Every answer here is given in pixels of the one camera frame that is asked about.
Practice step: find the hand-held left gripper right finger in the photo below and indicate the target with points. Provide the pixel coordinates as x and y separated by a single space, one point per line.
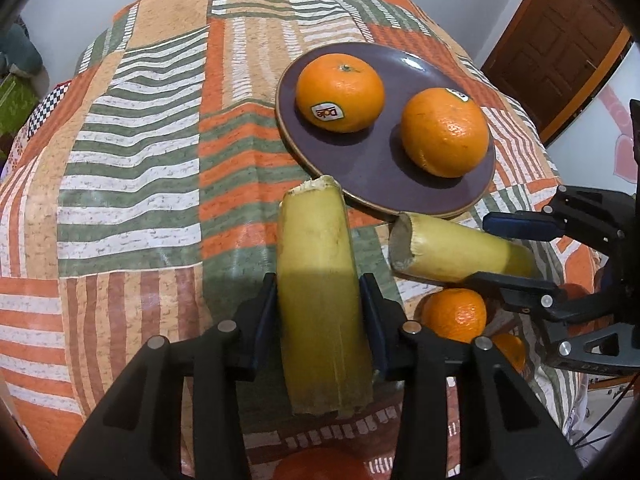
372 320

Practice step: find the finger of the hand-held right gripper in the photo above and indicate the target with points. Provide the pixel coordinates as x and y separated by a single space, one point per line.
520 290
520 225

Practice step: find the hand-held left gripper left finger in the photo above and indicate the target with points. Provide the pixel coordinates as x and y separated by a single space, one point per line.
267 320

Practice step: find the small tangerine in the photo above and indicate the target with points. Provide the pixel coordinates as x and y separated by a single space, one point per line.
452 315
510 351

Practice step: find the yellow sugarcane piece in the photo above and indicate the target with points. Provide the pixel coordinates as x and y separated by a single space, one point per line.
320 285
450 255

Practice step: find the purple round plate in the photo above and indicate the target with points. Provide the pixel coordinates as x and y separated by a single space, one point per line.
375 170

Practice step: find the red tomato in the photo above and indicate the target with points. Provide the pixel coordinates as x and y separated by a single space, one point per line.
320 467

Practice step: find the large orange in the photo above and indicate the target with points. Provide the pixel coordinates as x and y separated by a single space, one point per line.
442 135

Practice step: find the white wardrobe door pink hearts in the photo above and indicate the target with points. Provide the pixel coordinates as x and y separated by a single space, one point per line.
610 125

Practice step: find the brown wooden door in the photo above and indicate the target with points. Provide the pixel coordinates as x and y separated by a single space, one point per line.
560 35

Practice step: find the patchwork striped blanket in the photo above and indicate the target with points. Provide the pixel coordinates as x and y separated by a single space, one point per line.
150 160

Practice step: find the orange with white label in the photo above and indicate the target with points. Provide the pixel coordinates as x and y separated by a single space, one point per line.
345 85

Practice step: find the black white checkered cloth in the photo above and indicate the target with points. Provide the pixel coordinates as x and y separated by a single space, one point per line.
47 107

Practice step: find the green storage box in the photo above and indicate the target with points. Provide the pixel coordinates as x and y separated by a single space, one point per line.
15 105

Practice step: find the grey plush toy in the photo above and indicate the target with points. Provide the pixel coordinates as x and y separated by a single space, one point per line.
20 50

